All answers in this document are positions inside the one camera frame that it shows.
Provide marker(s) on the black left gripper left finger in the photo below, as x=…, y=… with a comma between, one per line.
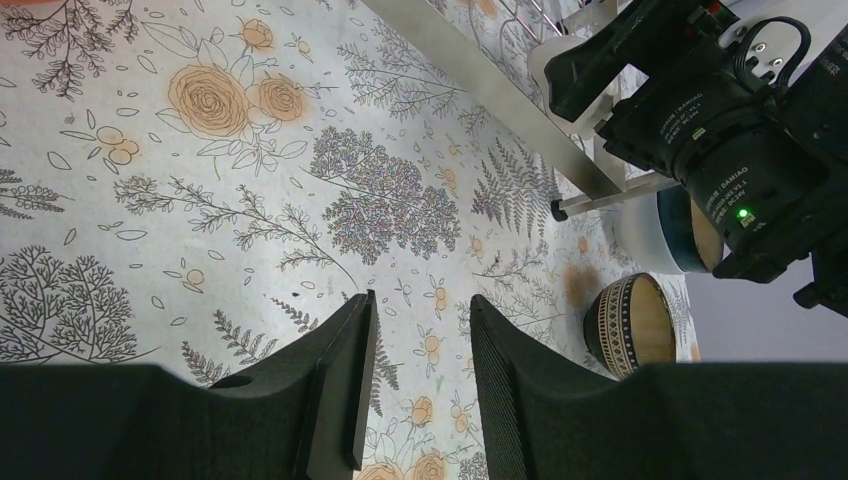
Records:
x=300, y=413

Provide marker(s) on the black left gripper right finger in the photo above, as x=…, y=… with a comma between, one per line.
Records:
x=546, y=417

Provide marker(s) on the brown rimmed tan bowl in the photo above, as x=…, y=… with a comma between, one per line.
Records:
x=629, y=325

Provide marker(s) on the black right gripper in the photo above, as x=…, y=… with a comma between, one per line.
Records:
x=657, y=72

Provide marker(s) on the steel two-tier dish rack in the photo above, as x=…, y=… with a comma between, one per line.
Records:
x=600, y=178

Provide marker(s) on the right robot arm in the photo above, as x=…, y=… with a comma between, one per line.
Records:
x=772, y=177

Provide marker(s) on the floral table mat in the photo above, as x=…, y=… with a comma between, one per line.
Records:
x=197, y=184

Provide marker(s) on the blue tan-inside bowl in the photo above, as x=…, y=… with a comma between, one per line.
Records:
x=693, y=242

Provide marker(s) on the large white bowl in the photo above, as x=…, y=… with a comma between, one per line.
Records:
x=638, y=233

